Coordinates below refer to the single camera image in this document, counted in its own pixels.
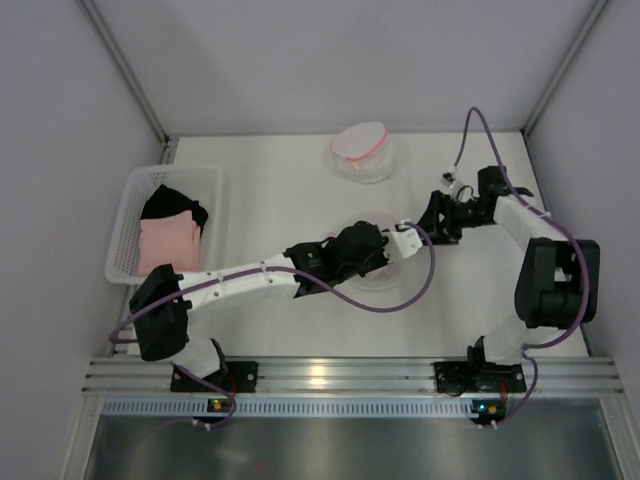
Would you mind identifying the pink-trimmed mesh laundry bag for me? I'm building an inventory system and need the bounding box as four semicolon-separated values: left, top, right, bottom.
330;121;395;184

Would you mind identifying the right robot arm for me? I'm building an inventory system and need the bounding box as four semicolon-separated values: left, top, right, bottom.
418;166;600;367

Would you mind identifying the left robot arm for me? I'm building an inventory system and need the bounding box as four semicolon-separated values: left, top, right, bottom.
129;221;391;379

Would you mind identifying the white plastic basket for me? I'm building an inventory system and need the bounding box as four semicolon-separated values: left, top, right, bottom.
105;164;230;285

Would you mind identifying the pink garment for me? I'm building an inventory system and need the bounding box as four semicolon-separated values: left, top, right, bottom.
138;210;201;274

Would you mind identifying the black garment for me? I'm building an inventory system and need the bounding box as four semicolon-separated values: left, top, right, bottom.
140;184;209;229

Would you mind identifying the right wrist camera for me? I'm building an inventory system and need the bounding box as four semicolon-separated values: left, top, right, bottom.
440;166;466;196

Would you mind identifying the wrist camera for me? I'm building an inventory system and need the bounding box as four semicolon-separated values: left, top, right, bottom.
383;224;423;263
440;166;466;196

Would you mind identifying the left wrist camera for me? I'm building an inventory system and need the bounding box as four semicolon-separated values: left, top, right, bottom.
383;224;423;263

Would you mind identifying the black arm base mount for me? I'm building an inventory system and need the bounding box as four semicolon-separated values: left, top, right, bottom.
434;360;527;396

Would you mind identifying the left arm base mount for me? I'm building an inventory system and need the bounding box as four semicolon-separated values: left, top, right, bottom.
170;360;259;394

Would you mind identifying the aluminium rail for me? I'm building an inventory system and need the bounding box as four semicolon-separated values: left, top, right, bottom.
81;355;624;398

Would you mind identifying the perforated cable tray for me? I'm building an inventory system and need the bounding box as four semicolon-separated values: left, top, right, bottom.
101;397;504;419

